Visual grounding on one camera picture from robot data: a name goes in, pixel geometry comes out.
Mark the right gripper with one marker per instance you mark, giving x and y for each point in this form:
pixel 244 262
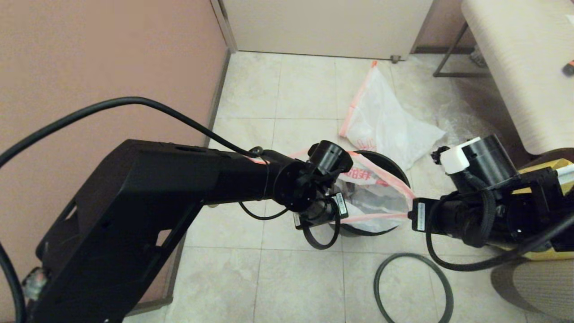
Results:
pixel 432 217

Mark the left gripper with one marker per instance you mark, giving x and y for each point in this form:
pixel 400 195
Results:
pixel 325 211

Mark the black round trash bin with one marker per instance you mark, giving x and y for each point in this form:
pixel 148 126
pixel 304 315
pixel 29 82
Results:
pixel 390 163

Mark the clear crumpled plastic bag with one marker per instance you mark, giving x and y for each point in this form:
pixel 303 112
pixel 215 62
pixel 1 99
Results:
pixel 462 125

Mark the yellow fabric tote bag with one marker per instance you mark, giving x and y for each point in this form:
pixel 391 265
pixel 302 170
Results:
pixel 542 167

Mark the grey ribbed round seat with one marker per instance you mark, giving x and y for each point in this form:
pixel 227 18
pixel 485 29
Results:
pixel 542 291

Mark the dark brown curved furniture base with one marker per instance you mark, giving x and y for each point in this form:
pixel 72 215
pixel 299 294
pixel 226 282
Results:
pixel 554 152

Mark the small metal door stopper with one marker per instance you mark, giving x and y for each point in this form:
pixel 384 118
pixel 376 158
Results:
pixel 394 58

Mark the small grey bottle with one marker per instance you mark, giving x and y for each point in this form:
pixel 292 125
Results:
pixel 476 57

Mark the beige wood-grain table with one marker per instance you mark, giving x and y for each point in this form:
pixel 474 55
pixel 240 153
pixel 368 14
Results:
pixel 520 67

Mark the beige door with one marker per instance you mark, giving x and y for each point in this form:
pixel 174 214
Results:
pixel 327 27

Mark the dark metal table leg frame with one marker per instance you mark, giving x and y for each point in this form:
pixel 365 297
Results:
pixel 462 75

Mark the grey door frame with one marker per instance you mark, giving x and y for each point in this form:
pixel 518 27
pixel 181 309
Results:
pixel 223 24

